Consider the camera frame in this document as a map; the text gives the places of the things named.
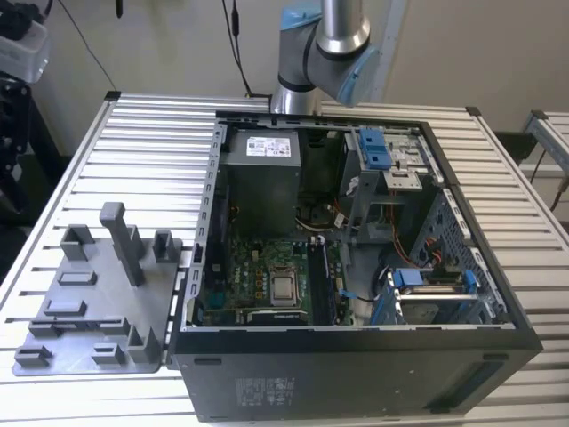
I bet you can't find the thin black USB cable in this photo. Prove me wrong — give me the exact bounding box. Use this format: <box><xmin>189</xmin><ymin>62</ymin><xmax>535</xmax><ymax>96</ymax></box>
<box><xmin>220</xmin><ymin>0</ymin><xmax>270</xmax><ymax>98</ymax></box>

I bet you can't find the green motherboard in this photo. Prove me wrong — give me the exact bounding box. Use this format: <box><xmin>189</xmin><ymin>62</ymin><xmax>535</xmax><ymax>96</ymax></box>
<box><xmin>197</xmin><ymin>238</ymin><xmax>357</xmax><ymax>328</ymax></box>

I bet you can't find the blue plastic drive latch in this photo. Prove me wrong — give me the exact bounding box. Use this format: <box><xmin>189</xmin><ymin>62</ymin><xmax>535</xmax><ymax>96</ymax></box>
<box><xmin>365</xmin><ymin>149</ymin><xmax>393</xmax><ymax>173</ymax></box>
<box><xmin>357</xmin><ymin>127</ymin><xmax>385</xmax><ymax>153</ymax></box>

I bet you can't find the grey metal drive cage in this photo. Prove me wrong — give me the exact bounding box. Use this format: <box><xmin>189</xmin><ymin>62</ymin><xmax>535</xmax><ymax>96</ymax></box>
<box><xmin>338</xmin><ymin>125</ymin><xmax>441</xmax><ymax>245</ymax></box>

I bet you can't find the metal CPU socket cover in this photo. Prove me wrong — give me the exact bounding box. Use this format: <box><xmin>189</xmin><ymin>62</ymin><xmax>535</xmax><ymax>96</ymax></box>
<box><xmin>266</xmin><ymin>265</ymin><xmax>304</xmax><ymax>309</ymax></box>

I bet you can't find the black open PC case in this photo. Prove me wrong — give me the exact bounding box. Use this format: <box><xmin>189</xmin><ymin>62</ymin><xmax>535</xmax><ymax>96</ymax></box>
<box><xmin>166</xmin><ymin>106</ymin><xmax>544</xmax><ymax>423</ymax></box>

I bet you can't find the orange wire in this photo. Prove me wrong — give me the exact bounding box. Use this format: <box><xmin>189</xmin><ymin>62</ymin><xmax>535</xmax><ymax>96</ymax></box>
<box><xmin>384</xmin><ymin>201</ymin><xmax>413</xmax><ymax>270</ymax></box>

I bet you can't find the black chair seat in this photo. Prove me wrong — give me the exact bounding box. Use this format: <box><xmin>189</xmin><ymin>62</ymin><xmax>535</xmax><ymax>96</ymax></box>
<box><xmin>17</xmin><ymin>153</ymin><xmax>70</xmax><ymax>228</ymax></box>

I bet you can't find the slatted metal side table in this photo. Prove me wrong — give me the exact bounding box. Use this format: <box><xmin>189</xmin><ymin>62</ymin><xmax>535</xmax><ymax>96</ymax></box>
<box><xmin>519</xmin><ymin>109</ymin><xmax>569</xmax><ymax>179</ymax></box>

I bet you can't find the silver CPU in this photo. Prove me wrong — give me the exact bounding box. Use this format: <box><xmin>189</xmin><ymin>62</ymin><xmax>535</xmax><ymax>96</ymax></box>
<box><xmin>271</xmin><ymin>276</ymin><xmax>298</xmax><ymax>303</ymax></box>

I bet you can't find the blue SATA connector wire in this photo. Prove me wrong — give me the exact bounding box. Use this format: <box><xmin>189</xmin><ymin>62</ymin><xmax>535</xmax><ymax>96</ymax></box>
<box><xmin>337</xmin><ymin>287</ymin><xmax>379</xmax><ymax>304</ymax></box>

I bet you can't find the black graphics card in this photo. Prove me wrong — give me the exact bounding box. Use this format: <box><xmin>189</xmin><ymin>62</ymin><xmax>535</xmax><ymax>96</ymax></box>
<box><xmin>238</xmin><ymin>309</ymin><xmax>312</xmax><ymax>328</ymax></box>

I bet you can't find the black wire bundle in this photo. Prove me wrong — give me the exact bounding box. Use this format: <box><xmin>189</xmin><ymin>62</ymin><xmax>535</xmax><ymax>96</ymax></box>
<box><xmin>375</xmin><ymin>248</ymin><xmax>399</xmax><ymax>299</ymax></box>

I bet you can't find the grey power supply unit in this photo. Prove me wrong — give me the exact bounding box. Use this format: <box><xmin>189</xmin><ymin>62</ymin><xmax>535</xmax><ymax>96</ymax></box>
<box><xmin>220</xmin><ymin>128</ymin><xmax>306</xmax><ymax>239</ymax></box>

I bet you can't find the black case fan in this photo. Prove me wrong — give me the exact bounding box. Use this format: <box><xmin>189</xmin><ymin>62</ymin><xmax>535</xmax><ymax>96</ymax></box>
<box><xmin>204</xmin><ymin>184</ymin><xmax>231</xmax><ymax>288</ymax></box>

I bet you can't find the grey plastic parts rack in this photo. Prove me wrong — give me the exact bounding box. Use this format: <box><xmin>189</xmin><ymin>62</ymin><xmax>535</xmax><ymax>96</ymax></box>
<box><xmin>11</xmin><ymin>202</ymin><xmax>186</xmax><ymax>378</ymax></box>

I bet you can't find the hard disk in blue carrier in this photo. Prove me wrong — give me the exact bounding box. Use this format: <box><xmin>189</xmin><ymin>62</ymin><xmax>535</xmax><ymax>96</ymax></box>
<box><xmin>385</xmin><ymin>268</ymin><xmax>485</xmax><ymax>326</ymax></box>

